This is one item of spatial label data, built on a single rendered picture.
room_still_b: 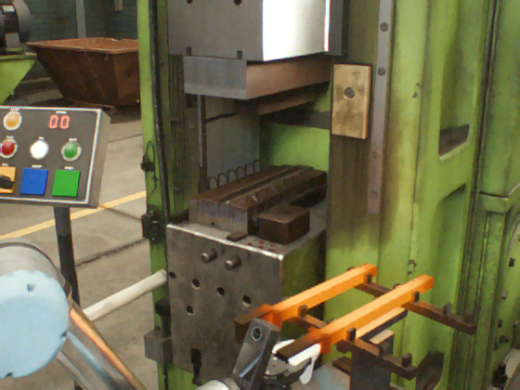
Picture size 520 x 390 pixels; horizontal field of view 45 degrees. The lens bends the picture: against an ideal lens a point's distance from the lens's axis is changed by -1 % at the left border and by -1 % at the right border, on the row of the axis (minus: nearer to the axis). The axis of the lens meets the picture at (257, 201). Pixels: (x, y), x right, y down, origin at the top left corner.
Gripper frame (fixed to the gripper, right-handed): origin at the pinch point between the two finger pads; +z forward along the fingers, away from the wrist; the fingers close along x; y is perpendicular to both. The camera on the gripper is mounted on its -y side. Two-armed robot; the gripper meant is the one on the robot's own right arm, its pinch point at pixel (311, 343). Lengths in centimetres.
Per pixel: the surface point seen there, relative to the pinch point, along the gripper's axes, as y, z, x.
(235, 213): -4, 29, -53
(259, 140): -12, 66, -83
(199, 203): -4, 26, -65
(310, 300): -0.3, 11.5, -10.6
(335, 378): 26.4, 25.3, -14.3
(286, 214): -5, 35, -41
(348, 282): -0.1, 23.5, -10.6
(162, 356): 58, 29, -91
